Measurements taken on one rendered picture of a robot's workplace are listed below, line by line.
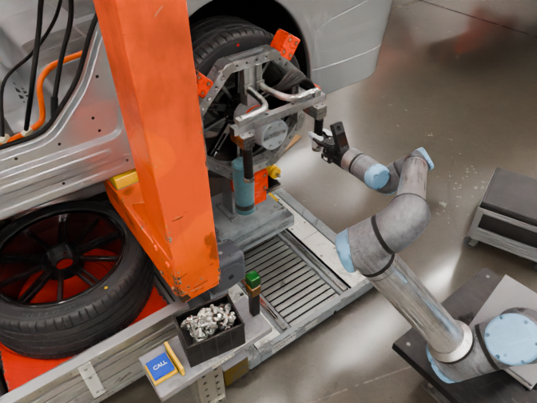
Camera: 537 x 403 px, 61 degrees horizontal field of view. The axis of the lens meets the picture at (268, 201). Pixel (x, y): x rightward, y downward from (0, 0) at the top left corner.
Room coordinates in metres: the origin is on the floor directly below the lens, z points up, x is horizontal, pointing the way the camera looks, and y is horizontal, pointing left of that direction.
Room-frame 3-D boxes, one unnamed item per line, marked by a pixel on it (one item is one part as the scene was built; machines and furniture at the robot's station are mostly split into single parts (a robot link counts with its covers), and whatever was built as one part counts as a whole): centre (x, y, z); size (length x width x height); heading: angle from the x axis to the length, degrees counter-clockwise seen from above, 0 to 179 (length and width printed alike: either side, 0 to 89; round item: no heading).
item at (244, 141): (1.39, 0.09, 0.93); 0.09 x 0.05 x 0.05; 35
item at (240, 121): (1.50, 0.08, 1.03); 0.19 x 0.18 x 0.11; 35
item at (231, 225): (1.80, 0.17, 0.32); 0.40 x 0.30 x 0.28; 125
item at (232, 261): (1.42, 0.28, 0.26); 0.42 x 0.18 x 0.35; 35
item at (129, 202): (1.35, 0.48, 0.69); 0.52 x 0.17 x 0.35; 35
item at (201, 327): (0.87, 0.20, 0.51); 0.20 x 0.14 x 0.13; 116
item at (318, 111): (1.59, -0.19, 0.93); 0.09 x 0.05 x 0.05; 35
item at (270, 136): (1.60, 0.03, 0.85); 0.21 x 0.14 x 0.14; 35
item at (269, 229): (1.80, 0.17, 0.13); 0.50 x 0.36 x 0.10; 125
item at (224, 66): (1.66, 0.07, 0.85); 0.54 x 0.07 x 0.54; 125
